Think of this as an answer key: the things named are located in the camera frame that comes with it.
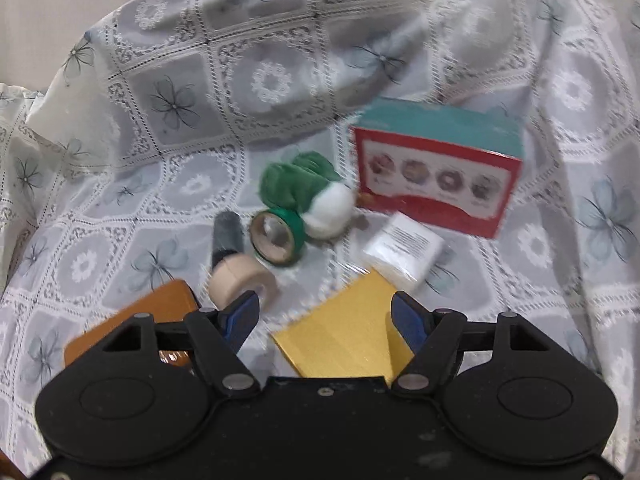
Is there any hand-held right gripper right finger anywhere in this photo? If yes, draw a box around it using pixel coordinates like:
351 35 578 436
390 291 551 401

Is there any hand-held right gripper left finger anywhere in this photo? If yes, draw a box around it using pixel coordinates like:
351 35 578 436
97 291 261 401

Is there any green tape roll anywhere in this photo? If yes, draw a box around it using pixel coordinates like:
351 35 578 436
248 207 306 267

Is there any green and white plush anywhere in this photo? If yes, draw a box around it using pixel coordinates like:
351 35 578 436
257 152 357 238

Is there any beige tape roll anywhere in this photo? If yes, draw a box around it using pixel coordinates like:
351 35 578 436
208 254 280 318

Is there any white wrapped packet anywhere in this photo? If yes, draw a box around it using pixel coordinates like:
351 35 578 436
361 212 446 293

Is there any yellow flat box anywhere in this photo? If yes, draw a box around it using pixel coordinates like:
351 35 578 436
270 267 416 390

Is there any brown leather case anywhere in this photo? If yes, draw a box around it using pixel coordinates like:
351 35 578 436
64 279 201 376

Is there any red and teal box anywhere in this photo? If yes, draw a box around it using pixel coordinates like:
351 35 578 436
350 99 526 240

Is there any floral lace cloth cover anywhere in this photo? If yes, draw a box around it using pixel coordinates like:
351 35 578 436
0 0 640 480

